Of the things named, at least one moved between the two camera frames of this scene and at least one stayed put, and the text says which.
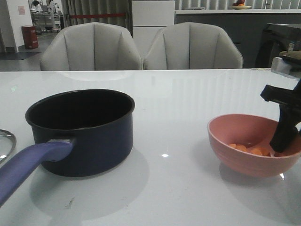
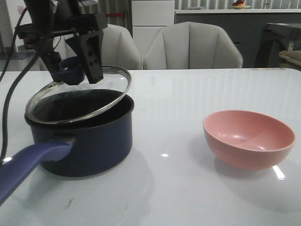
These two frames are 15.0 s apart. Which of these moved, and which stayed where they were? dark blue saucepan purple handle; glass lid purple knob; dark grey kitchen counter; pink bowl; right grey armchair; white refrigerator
Moved: pink bowl; glass lid purple knob
Stayed: dark blue saucepan purple handle; white refrigerator; dark grey kitchen counter; right grey armchair
